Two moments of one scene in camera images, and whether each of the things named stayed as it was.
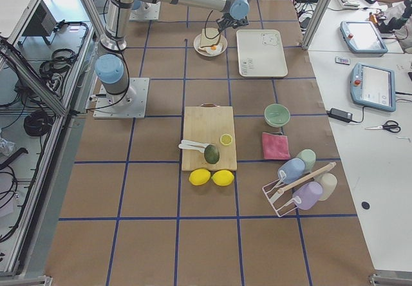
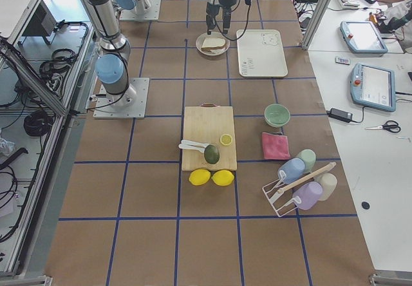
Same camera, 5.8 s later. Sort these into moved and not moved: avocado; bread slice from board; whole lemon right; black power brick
Moved: bread slice from board
Not moved: avocado; whole lemon right; black power brick
